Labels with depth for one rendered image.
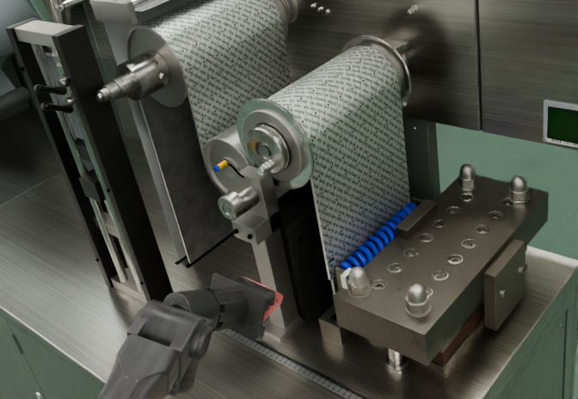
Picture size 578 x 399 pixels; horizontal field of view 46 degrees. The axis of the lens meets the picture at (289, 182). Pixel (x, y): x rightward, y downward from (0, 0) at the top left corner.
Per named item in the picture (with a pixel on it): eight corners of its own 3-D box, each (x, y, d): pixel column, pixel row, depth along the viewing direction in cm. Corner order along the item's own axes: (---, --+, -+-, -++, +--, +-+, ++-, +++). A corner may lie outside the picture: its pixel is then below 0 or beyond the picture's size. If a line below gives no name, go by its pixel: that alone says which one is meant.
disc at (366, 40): (341, 107, 124) (334, 30, 116) (342, 107, 124) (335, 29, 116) (411, 126, 115) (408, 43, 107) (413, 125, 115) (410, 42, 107)
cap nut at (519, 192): (503, 200, 116) (503, 178, 114) (513, 190, 118) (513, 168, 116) (524, 205, 114) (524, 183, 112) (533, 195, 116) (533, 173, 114)
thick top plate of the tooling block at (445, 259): (337, 325, 106) (332, 296, 103) (464, 198, 129) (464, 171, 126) (427, 366, 96) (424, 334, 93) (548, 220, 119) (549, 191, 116)
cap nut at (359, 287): (343, 294, 103) (339, 271, 100) (357, 280, 105) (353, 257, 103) (362, 302, 100) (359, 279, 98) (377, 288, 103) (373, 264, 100)
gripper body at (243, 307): (265, 340, 92) (226, 349, 86) (213, 314, 98) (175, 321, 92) (274, 294, 91) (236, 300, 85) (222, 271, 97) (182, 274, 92)
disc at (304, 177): (245, 174, 108) (229, 89, 101) (247, 173, 109) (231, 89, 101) (316, 201, 100) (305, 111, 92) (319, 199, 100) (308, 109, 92)
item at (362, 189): (328, 279, 108) (310, 181, 99) (408, 205, 122) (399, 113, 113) (330, 280, 108) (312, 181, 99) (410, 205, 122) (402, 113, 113)
